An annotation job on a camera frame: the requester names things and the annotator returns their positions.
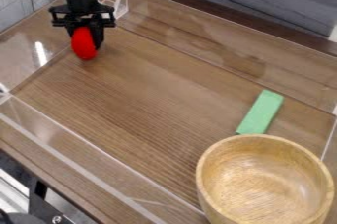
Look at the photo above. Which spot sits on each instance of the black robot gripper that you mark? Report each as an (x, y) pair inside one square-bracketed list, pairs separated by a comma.
[(78, 12)]

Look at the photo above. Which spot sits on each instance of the red plush strawberry toy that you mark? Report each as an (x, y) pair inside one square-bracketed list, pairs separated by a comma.
[(83, 44)]

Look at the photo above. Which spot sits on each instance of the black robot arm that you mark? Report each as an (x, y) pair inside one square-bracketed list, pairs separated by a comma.
[(84, 14)]

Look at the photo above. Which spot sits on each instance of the clear acrylic table barrier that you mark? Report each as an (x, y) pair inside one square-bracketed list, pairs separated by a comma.
[(112, 129)]

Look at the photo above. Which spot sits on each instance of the green rectangular block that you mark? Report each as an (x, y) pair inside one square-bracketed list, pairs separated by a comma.
[(262, 113)]

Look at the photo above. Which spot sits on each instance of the wooden bowl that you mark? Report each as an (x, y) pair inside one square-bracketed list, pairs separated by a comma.
[(260, 179)]

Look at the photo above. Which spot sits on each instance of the clear acrylic corner bracket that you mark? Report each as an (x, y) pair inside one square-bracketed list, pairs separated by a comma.
[(120, 5)]

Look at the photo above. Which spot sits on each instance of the black metal table frame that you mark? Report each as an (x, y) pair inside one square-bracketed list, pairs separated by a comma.
[(42, 212)]

